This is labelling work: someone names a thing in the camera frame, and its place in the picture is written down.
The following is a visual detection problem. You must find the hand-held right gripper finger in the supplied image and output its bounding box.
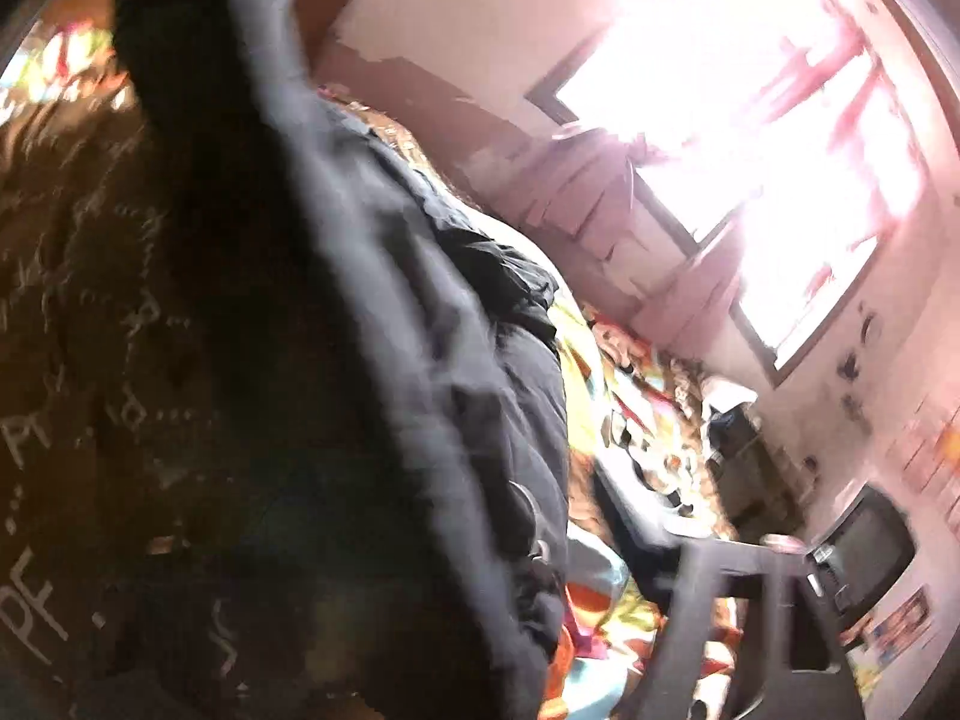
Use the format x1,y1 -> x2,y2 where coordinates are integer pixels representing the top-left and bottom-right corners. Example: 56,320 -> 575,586
645,532 -> 857,720

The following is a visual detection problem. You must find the pink tied curtain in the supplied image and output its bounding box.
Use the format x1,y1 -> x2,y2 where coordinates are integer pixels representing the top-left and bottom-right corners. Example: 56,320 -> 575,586
487,124 -> 680,282
637,221 -> 760,335

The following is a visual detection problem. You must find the old television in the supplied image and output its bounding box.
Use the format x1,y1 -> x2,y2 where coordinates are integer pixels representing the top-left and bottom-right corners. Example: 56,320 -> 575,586
814,486 -> 918,613

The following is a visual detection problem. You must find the dark navy padded jacket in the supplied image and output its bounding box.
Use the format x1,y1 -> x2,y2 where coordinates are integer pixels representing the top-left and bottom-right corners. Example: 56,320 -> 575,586
111,0 -> 572,720

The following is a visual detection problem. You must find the barred window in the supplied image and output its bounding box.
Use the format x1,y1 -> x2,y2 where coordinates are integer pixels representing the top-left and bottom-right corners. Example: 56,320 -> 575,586
525,0 -> 932,391

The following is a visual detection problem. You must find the colourful cartoon printed blanket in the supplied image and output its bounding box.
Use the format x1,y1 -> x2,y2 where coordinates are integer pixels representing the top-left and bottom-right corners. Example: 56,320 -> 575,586
0,15 -> 760,720

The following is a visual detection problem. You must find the colourful wall poster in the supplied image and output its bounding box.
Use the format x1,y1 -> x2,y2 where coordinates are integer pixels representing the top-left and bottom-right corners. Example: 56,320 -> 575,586
861,589 -> 933,655

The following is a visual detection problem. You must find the cluttered wooden desk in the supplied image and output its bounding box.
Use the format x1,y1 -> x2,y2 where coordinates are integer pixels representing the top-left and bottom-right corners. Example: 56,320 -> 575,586
705,405 -> 805,537

